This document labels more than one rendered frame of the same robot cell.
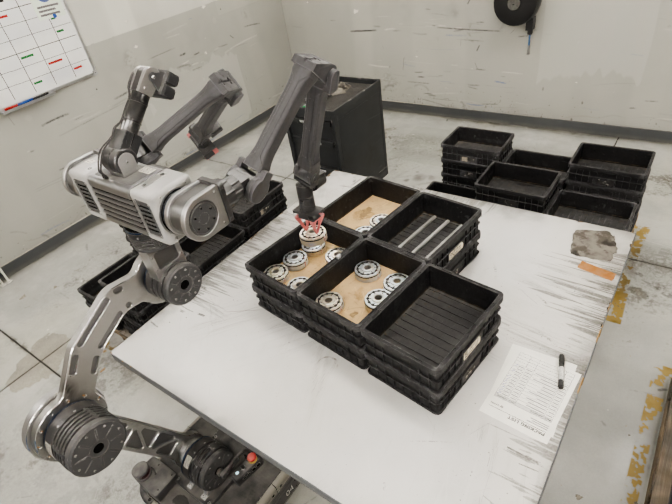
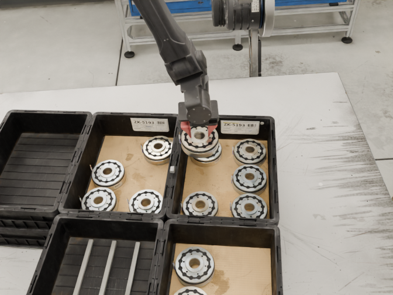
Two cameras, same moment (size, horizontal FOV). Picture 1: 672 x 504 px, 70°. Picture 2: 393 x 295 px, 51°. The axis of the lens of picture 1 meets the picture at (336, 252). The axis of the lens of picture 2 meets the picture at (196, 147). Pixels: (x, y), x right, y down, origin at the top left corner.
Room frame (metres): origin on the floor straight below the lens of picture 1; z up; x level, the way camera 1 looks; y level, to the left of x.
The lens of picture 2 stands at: (2.09, -0.43, 1.87)
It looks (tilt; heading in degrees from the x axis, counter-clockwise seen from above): 48 degrees down; 140
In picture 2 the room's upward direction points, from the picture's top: 5 degrees counter-clockwise
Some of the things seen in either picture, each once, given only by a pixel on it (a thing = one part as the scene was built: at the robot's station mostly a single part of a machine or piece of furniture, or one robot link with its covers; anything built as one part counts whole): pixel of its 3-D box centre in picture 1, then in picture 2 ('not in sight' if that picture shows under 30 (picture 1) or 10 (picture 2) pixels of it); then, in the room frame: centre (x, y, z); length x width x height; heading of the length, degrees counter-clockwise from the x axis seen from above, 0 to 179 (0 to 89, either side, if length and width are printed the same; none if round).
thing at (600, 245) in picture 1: (593, 242); not in sight; (1.54, -1.08, 0.71); 0.22 x 0.19 x 0.01; 139
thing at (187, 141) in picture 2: (312, 232); (199, 137); (1.50, 0.07, 1.04); 0.10 x 0.10 x 0.01
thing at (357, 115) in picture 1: (340, 149); not in sight; (3.40, -0.17, 0.45); 0.60 x 0.45 x 0.90; 139
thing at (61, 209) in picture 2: (362, 279); (125, 161); (1.32, -0.08, 0.92); 0.40 x 0.30 x 0.02; 131
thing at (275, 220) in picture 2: (304, 252); (224, 164); (1.55, 0.12, 0.92); 0.40 x 0.30 x 0.02; 131
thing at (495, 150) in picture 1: (476, 168); not in sight; (2.89, -1.05, 0.37); 0.40 x 0.30 x 0.45; 49
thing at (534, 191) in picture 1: (514, 210); not in sight; (2.33, -1.09, 0.37); 0.40 x 0.30 x 0.45; 49
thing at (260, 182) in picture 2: (294, 258); (249, 177); (1.60, 0.17, 0.86); 0.10 x 0.10 x 0.01
